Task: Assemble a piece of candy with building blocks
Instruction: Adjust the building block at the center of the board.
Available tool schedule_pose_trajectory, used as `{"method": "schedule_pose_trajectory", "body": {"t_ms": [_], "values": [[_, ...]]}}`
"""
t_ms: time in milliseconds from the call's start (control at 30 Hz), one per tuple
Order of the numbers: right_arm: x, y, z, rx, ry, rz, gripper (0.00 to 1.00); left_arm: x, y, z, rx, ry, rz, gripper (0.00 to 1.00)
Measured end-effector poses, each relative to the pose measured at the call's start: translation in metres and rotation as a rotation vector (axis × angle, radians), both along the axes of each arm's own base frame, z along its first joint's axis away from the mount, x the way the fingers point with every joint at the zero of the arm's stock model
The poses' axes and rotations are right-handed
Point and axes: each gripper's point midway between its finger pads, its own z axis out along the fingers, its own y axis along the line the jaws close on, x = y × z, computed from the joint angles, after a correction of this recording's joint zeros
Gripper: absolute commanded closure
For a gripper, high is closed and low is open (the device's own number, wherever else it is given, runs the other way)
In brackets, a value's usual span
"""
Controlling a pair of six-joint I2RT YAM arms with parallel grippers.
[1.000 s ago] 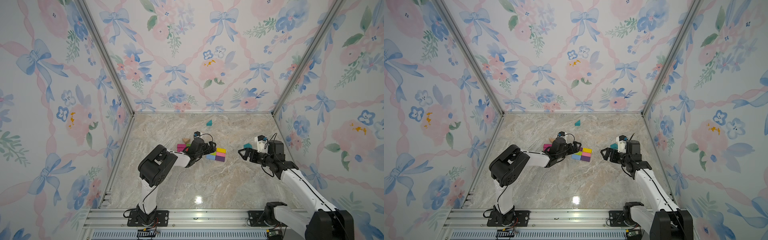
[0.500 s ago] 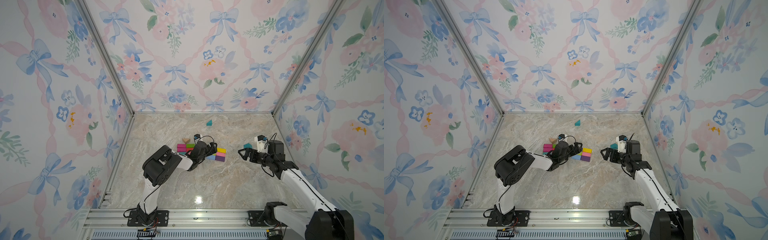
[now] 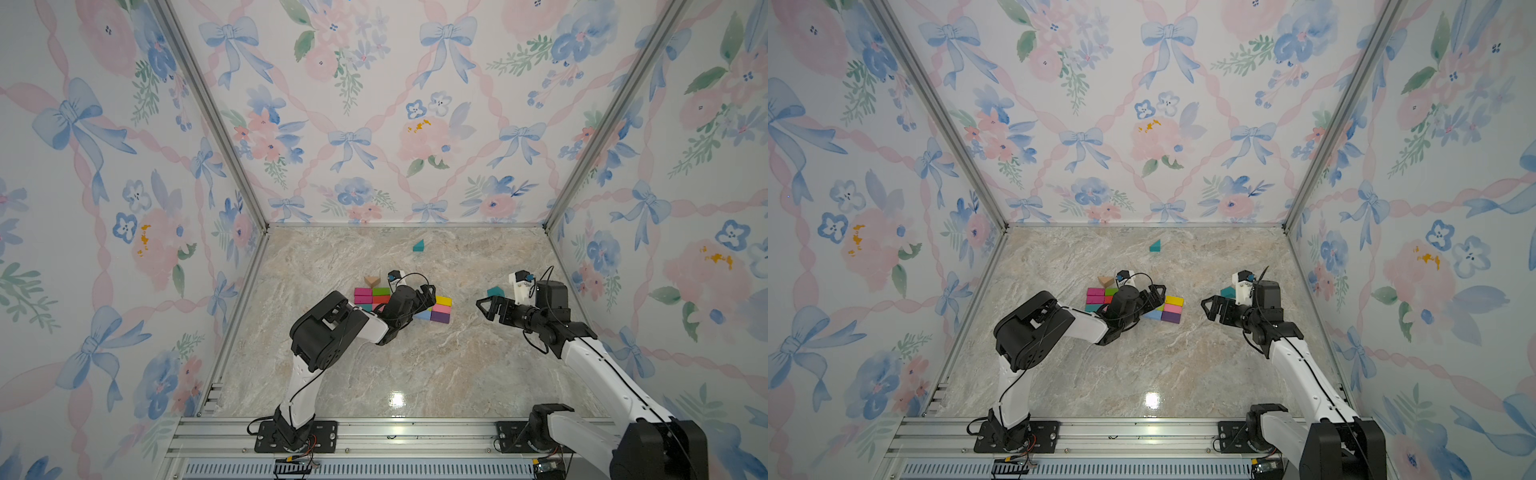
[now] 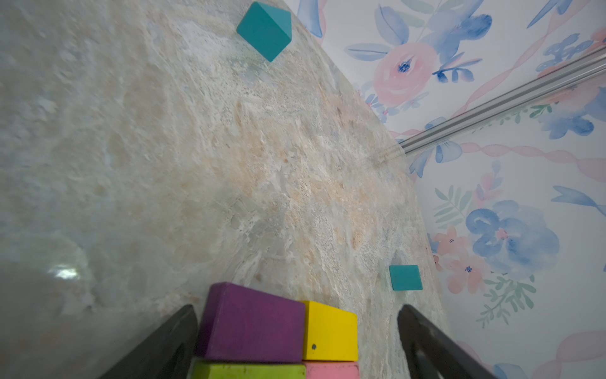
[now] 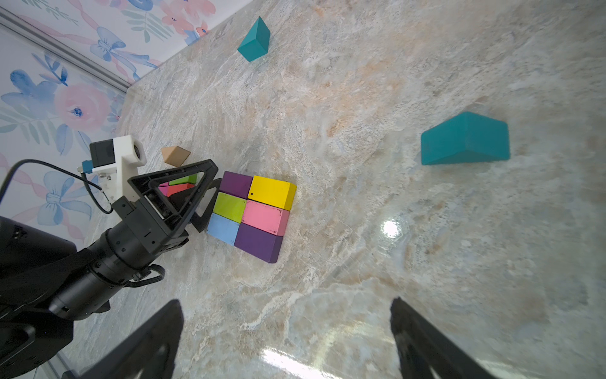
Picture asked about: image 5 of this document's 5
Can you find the light blue rectangular block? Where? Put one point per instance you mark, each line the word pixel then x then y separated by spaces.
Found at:
pixel 223 229

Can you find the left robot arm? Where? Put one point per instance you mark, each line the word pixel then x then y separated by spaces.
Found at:
pixel 47 284

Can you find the red rectangular block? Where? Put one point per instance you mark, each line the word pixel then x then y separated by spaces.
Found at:
pixel 179 188

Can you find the green rectangular block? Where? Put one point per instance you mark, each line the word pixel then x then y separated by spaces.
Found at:
pixel 188 179

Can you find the natural wood triangular block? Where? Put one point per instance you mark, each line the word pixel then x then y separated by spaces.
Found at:
pixel 175 155

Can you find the pink rectangular block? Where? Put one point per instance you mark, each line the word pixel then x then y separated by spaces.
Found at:
pixel 266 218

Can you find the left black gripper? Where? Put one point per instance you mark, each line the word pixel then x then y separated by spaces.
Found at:
pixel 169 200

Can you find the left corner aluminium post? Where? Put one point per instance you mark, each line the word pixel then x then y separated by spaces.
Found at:
pixel 18 26

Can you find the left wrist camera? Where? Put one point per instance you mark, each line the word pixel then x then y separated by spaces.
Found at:
pixel 114 162

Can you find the lime green small block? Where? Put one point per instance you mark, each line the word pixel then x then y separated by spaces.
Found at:
pixel 230 207

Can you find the magenta rectangular block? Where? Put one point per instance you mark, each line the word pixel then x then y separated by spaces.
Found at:
pixel 164 189

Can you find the dark purple small block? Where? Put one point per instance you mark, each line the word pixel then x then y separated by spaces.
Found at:
pixel 234 184

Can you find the teal triangular block far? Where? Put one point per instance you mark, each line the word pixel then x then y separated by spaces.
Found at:
pixel 256 42

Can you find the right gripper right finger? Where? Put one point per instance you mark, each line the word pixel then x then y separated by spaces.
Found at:
pixel 424 351

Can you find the yellow small block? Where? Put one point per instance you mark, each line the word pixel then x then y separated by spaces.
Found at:
pixel 276 193

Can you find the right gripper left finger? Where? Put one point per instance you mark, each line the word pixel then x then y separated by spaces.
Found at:
pixel 149 352

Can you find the teal wedge block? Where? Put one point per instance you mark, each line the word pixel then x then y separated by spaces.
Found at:
pixel 466 138

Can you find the purple rectangular block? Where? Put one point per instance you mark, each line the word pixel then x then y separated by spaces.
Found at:
pixel 258 243

